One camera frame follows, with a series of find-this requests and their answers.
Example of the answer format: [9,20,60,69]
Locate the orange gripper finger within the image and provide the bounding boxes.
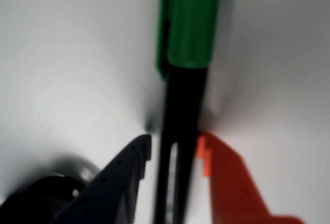
[195,131,305,224]

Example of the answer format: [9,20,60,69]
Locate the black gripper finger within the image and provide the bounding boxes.
[48,134,153,224]

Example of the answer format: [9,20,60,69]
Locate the green capped black marker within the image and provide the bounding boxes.
[152,0,224,224]

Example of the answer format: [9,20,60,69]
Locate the black ring strap clamp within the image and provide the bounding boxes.
[0,175,87,224]

